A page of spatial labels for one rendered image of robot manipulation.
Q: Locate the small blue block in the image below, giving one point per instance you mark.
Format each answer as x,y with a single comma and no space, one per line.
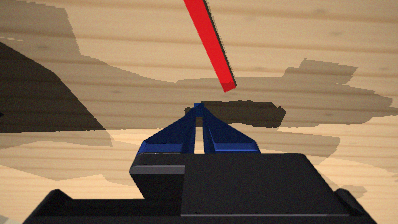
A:
199,109

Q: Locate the red rod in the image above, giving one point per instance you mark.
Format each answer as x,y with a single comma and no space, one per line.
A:
201,20

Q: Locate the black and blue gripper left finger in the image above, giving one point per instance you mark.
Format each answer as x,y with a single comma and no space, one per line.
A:
173,138

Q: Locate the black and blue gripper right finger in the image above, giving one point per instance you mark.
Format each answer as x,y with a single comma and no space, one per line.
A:
224,138

